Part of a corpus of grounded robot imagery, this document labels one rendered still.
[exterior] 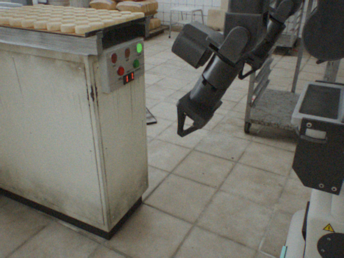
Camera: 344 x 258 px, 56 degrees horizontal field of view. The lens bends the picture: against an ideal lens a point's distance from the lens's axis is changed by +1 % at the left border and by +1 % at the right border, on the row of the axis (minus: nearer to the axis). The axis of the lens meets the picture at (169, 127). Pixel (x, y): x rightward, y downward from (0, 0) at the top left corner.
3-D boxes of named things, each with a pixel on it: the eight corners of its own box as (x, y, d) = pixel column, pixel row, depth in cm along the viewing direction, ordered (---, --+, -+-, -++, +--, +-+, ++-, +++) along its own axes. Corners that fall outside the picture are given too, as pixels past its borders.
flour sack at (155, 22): (142, 34, 484) (142, 23, 477) (119, 31, 500) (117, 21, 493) (163, 26, 541) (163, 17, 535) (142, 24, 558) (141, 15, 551)
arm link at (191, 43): (253, 35, 49) (265, 25, 56) (192, -6, 50) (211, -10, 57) (214, 94, 56) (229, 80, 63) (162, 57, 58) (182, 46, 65)
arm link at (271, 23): (286, 25, 88) (289, 22, 92) (264, 12, 89) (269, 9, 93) (271, 47, 92) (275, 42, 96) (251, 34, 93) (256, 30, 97)
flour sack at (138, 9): (140, 15, 470) (139, 3, 462) (115, 13, 485) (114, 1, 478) (160, 9, 528) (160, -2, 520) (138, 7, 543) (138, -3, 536)
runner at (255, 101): (254, 108, 212) (255, 104, 210) (250, 108, 213) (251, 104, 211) (271, 80, 263) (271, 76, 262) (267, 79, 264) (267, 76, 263)
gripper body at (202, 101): (173, 107, 61) (191, 77, 56) (194, 90, 69) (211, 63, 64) (200, 128, 60) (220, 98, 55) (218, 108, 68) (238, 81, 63)
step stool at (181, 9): (207, 37, 517) (208, 6, 496) (191, 42, 486) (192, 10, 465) (184, 33, 542) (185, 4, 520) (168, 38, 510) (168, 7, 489)
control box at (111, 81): (101, 91, 109) (97, 51, 103) (138, 72, 128) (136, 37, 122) (109, 93, 108) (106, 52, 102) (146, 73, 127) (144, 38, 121)
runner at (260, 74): (258, 83, 203) (258, 78, 202) (253, 82, 204) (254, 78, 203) (274, 58, 255) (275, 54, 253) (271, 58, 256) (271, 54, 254)
